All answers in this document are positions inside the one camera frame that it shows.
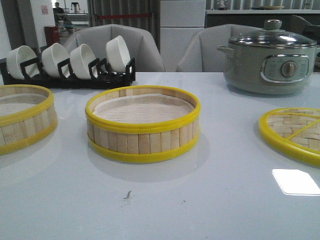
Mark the bamboo steamer drawer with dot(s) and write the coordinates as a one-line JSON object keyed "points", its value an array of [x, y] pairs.
{"points": [[146, 142], [22, 129]]}

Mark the woven bamboo steamer lid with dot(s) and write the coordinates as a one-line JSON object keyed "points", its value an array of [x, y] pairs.
{"points": [[294, 132]]}

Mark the white steamer liner cloth centre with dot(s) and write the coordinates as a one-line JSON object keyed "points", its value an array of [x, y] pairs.
{"points": [[143, 109]]}

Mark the white steamer liner cloth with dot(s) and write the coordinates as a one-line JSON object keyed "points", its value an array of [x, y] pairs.
{"points": [[15, 103], [143, 109]]}

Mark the white bowl right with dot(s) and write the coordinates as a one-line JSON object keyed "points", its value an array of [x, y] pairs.
{"points": [[117, 54]]}

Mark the white bowl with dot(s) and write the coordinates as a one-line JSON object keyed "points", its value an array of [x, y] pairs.
{"points": [[51, 56], [80, 58], [16, 57], [117, 54]]}

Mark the grey armchair left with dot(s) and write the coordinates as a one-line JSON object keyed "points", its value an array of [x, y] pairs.
{"points": [[140, 44]]}

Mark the grey armchair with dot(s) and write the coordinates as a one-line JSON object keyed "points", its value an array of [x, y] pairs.
{"points": [[201, 54], [140, 44]]}

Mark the grey armchair right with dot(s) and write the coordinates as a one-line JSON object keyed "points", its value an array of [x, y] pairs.
{"points": [[201, 54]]}

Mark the white cabinet background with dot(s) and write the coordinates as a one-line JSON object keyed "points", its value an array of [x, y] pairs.
{"points": [[179, 21]]}

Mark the grey-green electric cooking pot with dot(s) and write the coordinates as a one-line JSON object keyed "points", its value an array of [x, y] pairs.
{"points": [[268, 70]]}

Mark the black dish rack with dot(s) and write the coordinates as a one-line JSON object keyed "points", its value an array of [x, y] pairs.
{"points": [[101, 75]]}

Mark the red cylinder bin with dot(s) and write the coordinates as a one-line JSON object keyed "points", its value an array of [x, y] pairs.
{"points": [[51, 34]]}

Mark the glass pot lid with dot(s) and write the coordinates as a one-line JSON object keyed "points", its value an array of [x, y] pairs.
{"points": [[272, 36]]}

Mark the person in background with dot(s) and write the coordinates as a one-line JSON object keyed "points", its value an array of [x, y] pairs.
{"points": [[59, 13]]}

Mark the white steamer liner cloth left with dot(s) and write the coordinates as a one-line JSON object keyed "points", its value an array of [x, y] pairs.
{"points": [[15, 103]]}

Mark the white bowl far left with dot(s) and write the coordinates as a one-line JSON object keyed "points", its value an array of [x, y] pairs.
{"points": [[16, 57]]}

